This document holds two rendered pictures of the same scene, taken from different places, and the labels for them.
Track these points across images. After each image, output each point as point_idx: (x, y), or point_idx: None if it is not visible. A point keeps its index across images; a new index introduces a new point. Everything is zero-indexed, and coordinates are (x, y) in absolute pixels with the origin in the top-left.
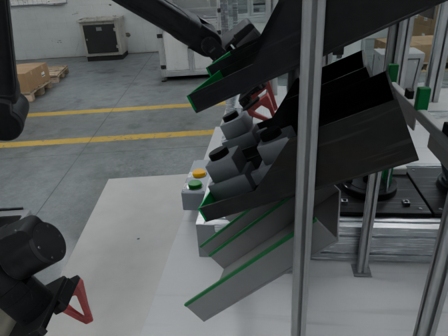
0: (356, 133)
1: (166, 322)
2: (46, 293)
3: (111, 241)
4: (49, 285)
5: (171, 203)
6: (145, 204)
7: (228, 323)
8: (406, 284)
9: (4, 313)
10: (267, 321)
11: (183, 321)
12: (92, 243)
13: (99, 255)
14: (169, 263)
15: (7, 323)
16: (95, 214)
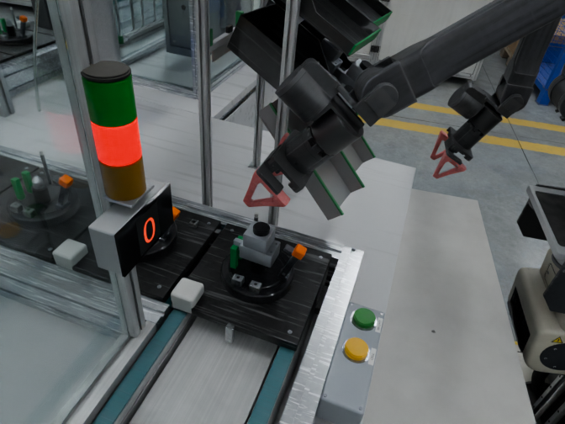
0: None
1: (383, 232)
2: (456, 132)
3: (468, 337)
4: (462, 148)
5: (398, 399)
6: (444, 413)
7: (336, 220)
8: None
9: (544, 310)
10: (307, 214)
11: (370, 230)
12: (493, 341)
13: (473, 318)
14: (388, 283)
15: (534, 302)
16: (525, 410)
